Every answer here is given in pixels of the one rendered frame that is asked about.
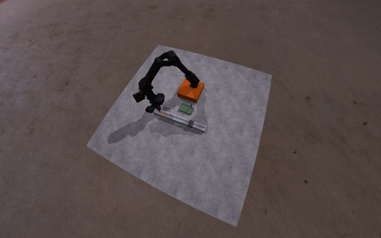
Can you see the green tray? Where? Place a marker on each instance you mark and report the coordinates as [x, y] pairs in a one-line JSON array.
[[186, 108]]

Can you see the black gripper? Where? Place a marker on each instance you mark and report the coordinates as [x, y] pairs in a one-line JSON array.
[[151, 108]]

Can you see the grey flat bar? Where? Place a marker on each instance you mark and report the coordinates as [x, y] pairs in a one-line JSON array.
[[182, 120]]

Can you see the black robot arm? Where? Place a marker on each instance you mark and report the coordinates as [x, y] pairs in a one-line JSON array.
[[145, 87]]

